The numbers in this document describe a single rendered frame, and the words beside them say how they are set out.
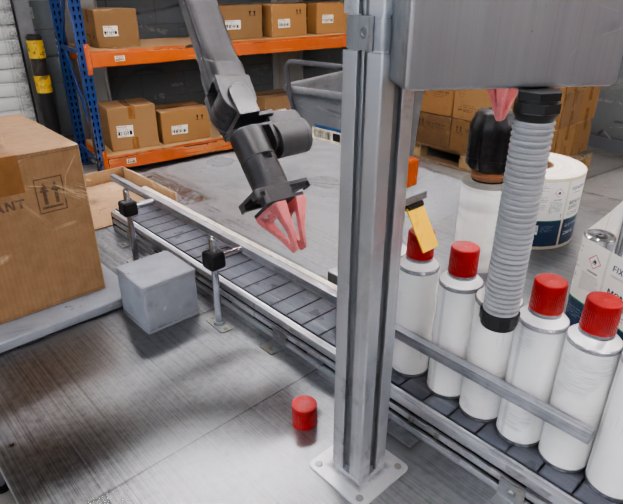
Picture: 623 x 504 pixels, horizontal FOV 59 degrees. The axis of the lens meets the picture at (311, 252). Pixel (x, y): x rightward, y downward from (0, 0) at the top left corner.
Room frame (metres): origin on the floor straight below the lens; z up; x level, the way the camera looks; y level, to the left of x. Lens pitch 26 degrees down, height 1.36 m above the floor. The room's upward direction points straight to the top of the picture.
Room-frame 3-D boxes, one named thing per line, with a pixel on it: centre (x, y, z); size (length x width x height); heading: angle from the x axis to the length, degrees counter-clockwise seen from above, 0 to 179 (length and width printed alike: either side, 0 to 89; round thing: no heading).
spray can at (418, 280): (0.61, -0.13, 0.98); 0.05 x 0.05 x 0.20
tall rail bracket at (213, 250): (0.80, 0.14, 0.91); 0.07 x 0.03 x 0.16; 133
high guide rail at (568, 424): (0.80, 0.09, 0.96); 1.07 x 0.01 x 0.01; 43
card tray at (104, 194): (1.35, 0.54, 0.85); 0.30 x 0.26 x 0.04; 43
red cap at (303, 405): (0.56, 0.01, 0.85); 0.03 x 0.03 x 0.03
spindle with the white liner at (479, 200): (0.86, -0.29, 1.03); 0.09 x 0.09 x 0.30
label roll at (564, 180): (1.08, -0.45, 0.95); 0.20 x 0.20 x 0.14
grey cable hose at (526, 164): (0.42, -0.17, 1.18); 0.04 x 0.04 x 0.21
